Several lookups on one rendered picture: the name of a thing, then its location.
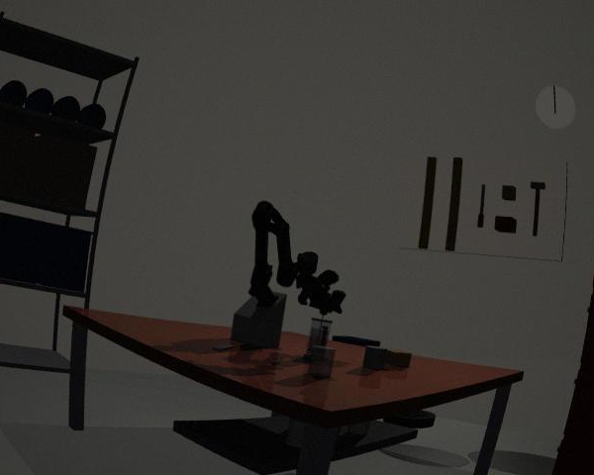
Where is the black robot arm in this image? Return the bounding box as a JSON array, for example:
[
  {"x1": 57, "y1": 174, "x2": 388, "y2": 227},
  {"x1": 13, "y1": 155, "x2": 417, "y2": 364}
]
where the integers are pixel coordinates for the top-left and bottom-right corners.
[{"x1": 248, "y1": 201, "x2": 340, "y2": 309}]

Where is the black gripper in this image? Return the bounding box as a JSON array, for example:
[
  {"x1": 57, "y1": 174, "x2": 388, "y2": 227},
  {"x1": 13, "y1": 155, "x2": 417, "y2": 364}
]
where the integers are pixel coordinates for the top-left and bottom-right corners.
[{"x1": 298, "y1": 279, "x2": 346, "y2": 314}]

